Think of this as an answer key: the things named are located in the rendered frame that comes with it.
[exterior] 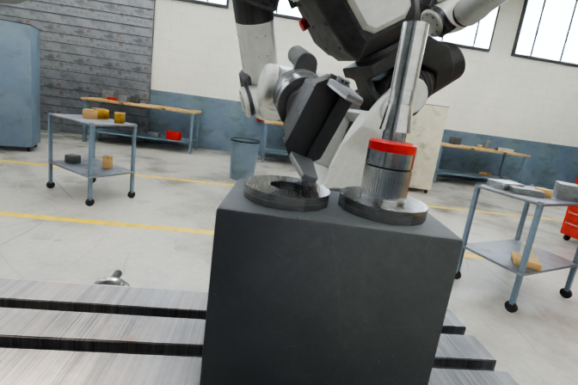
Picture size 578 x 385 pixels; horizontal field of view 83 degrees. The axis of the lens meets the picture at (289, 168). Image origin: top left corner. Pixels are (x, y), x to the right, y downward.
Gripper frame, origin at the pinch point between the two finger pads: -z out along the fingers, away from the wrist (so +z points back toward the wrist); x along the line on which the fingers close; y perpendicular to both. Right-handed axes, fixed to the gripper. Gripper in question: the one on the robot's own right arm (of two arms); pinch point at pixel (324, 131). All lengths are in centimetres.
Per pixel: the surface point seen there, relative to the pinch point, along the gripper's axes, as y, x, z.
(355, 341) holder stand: 5.4, -12.8, -18.1
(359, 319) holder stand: 4.7, -10.6, -17.4
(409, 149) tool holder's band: 4.2, 4.2, -10.2
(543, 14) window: 650, 300, 718
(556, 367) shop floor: 217, -84, 51
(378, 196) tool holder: 3.6, -1.1, -11.0
